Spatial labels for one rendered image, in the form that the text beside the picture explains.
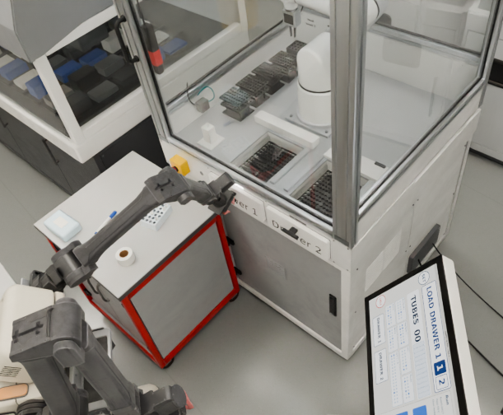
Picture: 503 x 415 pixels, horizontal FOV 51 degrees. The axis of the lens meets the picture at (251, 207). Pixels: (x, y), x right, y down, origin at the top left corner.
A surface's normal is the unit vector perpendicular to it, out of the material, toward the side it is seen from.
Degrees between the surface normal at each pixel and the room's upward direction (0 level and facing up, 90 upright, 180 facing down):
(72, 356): 90
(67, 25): 90
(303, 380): 0
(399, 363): 50
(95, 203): 0
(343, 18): 90
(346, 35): 90
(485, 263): 0
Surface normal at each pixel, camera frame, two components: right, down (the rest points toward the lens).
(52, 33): 0.74, 0.44
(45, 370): 0.27, 0.70
